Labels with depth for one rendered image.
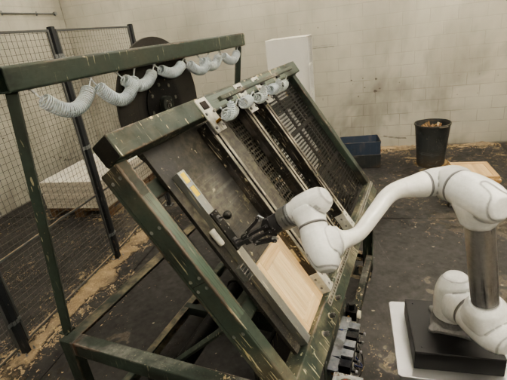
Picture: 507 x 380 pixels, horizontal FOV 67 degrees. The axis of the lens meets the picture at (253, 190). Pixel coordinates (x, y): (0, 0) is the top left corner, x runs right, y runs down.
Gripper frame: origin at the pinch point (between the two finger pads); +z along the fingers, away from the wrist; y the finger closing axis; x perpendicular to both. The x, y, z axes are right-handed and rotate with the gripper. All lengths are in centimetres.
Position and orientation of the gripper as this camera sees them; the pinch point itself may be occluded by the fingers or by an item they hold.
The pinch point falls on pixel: (244, 240)
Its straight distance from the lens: 156.2
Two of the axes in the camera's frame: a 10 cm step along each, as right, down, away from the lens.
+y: 6.0, 8.0, 1.0
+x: 3.9, -4.0, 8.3
